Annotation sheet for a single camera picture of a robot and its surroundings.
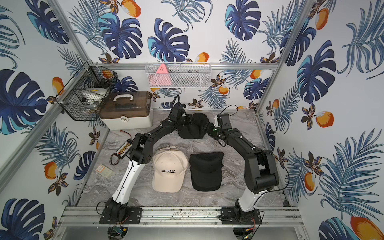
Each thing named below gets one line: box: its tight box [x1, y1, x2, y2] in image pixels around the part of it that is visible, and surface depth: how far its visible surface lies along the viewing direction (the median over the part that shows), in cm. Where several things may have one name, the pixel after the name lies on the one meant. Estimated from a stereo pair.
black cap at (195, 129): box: [177, 112, 209, 140], surface depth 105 cm
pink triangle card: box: [149, 63, 172, 87], surface depth 92 cm
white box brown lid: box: [98, 90, 153, 130], surface depth 102 cm
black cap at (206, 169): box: [189, 152, 224, 191], surface depth 87 cm
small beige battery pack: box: [95, 164, 113, 178], surface depth 90 cm
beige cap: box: [152, 146, 189, 193], surface depth 84 cm
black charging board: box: [115, 138, 133, 159], surface depth 100 cm
